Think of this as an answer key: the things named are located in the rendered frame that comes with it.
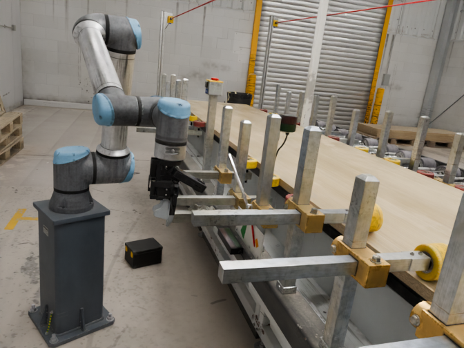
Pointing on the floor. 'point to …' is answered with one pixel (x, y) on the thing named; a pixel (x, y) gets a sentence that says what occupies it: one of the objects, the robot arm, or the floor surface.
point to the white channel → (314, 62)
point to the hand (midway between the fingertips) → (170, 221)
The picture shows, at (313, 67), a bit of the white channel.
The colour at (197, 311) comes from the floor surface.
